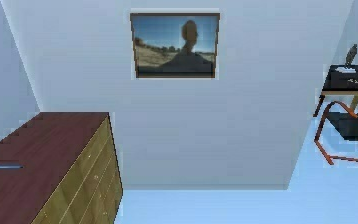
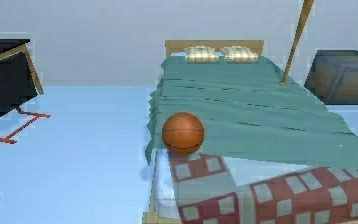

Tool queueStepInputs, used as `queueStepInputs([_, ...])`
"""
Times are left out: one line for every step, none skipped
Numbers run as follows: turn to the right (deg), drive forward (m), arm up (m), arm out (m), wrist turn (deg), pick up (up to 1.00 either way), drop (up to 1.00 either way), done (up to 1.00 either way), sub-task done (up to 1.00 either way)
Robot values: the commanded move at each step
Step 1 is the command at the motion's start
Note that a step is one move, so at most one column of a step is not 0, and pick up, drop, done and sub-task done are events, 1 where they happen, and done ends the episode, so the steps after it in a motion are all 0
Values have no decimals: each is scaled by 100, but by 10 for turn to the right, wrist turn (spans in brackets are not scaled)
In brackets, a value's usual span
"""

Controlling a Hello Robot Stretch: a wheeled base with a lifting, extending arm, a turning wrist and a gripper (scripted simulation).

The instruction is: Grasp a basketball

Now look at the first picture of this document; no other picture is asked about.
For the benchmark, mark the framed portrait picture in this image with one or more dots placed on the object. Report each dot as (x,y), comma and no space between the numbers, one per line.
(175,46)

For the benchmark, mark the brown-topped olive chest of drawers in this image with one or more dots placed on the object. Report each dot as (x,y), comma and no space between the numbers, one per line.
(50,166)

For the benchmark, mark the black desk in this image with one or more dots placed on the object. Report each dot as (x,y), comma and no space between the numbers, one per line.
(348,81)

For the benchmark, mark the grey statuette on white base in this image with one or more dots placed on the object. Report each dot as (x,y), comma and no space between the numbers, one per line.
(351,55)

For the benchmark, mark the thin blue-grey flat object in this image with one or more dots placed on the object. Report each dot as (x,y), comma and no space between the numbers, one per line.
(3,165)

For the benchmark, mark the black chair with orange frame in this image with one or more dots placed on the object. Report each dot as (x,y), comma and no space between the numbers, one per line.
(348,125)

